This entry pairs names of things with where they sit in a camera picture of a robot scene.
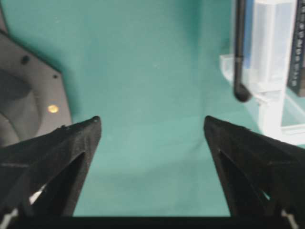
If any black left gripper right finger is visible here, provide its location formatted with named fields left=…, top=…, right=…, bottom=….
left=204, top=116, right=305, bottom=218

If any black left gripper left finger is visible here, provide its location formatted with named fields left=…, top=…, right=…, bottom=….
left=0, top=116, right=102, bottom=216

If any clear plastic storage case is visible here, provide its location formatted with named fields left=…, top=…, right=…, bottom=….
left=220, top=0, right=305, bottom=145

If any black D435i box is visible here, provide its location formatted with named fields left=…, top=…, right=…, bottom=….
left=287, top=0, right=305, bottom=97

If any blue liner sheet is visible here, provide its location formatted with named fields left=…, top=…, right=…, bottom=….
left=244, top=0, right=254, bottom=68

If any black cable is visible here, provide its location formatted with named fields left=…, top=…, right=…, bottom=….
left=232, top=0, right=252, bottom=103

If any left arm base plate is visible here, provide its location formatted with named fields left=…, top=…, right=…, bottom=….
left=0, top=13, right=72, bottom=147

